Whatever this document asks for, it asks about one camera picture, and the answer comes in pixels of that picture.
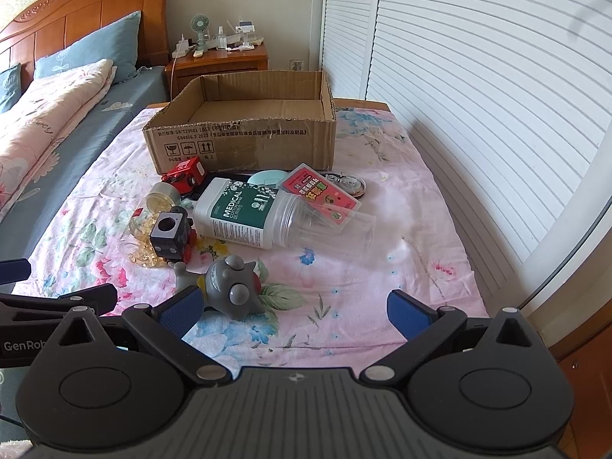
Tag white cable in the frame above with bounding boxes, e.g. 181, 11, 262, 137
165, 55, 179, 102

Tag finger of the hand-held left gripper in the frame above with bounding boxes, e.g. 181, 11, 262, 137
0, 258, 31, 284
0, 283, 118, 320

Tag wooden nightstand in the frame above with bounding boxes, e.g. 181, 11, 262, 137
165, 42, 269, 99

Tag white plastic bottle green label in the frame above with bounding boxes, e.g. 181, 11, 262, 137
192, 177, 288, 249

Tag green desk fan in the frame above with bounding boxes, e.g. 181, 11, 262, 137
190, 14, 212, 51

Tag clear plastic jar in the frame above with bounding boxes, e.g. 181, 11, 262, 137
270, 192, 378, 252

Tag round clear plastic case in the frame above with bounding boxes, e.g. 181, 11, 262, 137
325, 172, 367, 198

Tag brown cardboard box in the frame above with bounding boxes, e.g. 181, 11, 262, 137
142, 70, 338, 176

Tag blue bedsheet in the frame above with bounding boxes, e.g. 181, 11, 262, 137
0, 64, 171, 262

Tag wooden bed frame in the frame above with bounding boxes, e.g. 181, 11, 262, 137
146, 97, 389, 112

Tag teal round case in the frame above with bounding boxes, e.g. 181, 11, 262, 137
247, 169, 290, 190

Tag wooden bed headboard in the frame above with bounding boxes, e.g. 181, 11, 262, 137
0, 0, 171, 75

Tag red toy train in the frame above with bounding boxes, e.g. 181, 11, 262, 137
160, 157, 210, 197

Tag small blue pillow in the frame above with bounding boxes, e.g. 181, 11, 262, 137
0, 63, 23, 114

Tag large blue pillow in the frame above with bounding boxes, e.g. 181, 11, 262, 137
33, 10, 142, 85

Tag pink floral quilt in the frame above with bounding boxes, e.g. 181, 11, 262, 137
0, 59, 118, 221

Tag clear bottle of yellow capsules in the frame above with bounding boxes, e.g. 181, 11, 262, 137
123, 182, 183, 269

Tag black grey toy train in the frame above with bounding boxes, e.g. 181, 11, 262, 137
149, 207, 199, 265

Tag clear card box red label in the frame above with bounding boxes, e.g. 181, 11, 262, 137
278, 163, 363, 223

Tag narrow white louvred door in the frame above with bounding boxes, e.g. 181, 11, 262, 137
318, 0, 383, 99

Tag wide white louvred door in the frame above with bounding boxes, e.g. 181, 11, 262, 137
366, 0, 612, 308

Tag white phone stand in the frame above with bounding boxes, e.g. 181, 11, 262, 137
236, 19, 257, 51

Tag grey toy figure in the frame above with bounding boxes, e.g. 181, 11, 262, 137
173, 256, 264, 320

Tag pink floral sheet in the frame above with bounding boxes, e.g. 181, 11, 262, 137
12, 98, 489, 379

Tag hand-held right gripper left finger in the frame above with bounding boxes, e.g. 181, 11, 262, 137
48, 286, 235, 388

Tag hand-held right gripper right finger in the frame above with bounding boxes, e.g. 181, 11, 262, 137
358, 289, 550, 388

